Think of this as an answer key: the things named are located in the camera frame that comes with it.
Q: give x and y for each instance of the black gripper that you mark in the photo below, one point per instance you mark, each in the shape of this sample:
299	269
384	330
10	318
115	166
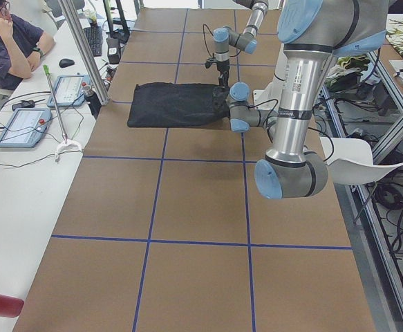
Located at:
219	99
222	68

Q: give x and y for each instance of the seated person dark shirt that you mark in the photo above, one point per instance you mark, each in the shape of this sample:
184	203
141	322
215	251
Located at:
22	46

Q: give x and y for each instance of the upper teach pendant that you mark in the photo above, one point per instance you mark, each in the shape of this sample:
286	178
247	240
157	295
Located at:
68	90

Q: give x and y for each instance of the black water bottle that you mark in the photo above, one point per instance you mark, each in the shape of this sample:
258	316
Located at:
92	99

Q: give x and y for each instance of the teach pendant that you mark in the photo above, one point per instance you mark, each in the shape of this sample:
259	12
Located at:
25	128
68	90

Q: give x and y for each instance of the black computer mouse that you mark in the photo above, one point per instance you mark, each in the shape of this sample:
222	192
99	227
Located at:
66	62

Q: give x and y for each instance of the lower teach pendant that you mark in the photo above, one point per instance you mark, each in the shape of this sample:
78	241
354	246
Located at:
25	128

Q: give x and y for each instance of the white plastic chair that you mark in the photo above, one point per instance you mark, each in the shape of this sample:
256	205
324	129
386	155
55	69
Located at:
350	161

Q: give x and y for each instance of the black graphic t-shirt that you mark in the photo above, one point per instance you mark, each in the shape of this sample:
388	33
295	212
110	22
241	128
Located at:
167	105

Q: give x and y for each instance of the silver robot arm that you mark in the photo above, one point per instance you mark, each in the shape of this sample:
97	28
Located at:
311	34
246	42

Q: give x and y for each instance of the black keyboard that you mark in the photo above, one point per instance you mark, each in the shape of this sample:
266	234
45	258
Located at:
93	35

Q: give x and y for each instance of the grabber stick green handle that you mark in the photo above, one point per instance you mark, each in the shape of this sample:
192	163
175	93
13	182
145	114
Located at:
66	144

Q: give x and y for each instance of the aluminium frame post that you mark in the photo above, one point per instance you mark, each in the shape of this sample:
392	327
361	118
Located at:
71	15

